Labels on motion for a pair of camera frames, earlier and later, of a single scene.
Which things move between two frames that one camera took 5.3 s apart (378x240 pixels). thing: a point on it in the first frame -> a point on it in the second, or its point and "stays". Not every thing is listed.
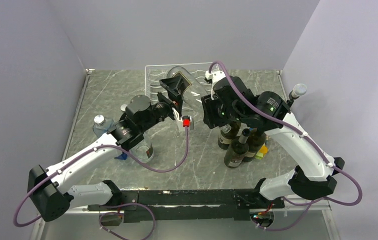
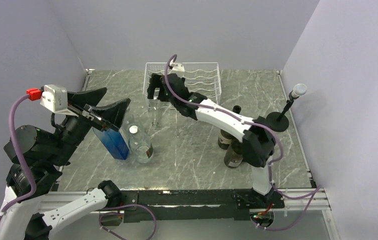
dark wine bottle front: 237,150 stays
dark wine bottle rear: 228,132 stays
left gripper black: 175,99 -> 112,116
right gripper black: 214,120 -> 156,80
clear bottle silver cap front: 143,152 stays
